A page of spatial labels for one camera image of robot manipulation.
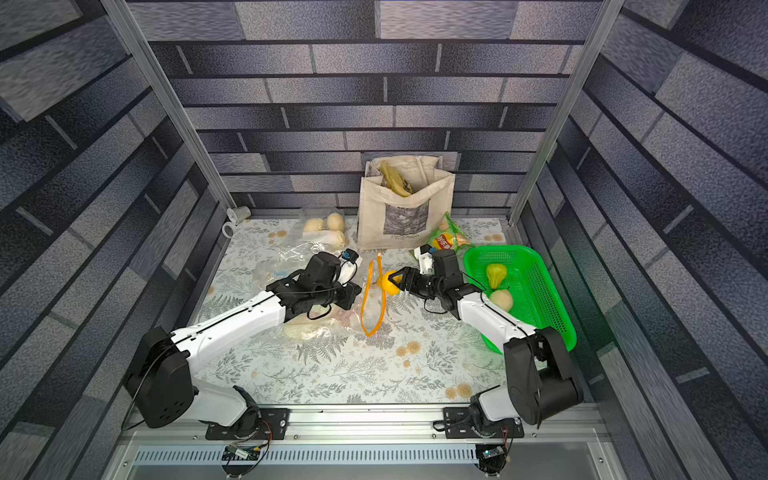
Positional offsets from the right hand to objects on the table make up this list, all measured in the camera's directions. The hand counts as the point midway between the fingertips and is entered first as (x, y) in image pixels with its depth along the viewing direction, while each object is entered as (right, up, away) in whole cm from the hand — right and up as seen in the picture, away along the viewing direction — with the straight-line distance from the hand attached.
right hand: (395, 277), depth 86 cm
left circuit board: (-40, -41, -15) cm, 60 cm away
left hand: (-10, -2, -4) cm, 11 cm away
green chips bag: (+18, +13, +11) cm, 25 cm away
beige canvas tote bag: (+3, +23, +2) cm, 23 cm away
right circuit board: (+24, -43, -14) cm, 51 cm away
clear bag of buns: (-27, +16, +25) cm, 40 cm away
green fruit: (+34, 0, +11) cm, 36 cm away
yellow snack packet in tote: (+1, +29, +9) cm, 31 cm away
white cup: (-62, +22, +29) cm, 71 cm away
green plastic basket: (+46, -8, +9) cm, 47 cm away
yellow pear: (-2, -2, -3) cm, 4 cm away
